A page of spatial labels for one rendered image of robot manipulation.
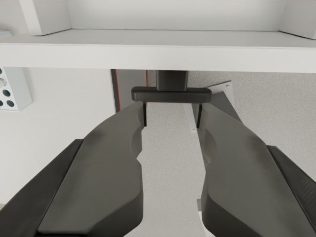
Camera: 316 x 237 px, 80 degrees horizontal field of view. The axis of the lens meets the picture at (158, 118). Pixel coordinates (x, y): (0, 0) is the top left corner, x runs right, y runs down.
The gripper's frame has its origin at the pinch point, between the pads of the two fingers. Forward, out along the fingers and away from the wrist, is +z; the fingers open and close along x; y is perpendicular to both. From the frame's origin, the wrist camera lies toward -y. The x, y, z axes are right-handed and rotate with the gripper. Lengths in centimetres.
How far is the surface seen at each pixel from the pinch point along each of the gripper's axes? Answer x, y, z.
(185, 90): 1.3, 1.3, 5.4
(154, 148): -9, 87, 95
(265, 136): 66, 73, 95
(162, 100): -0.7, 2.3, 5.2
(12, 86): -25.2, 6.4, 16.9
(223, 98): 30, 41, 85
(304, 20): 11.4, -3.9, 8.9
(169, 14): -0.3, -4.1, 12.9
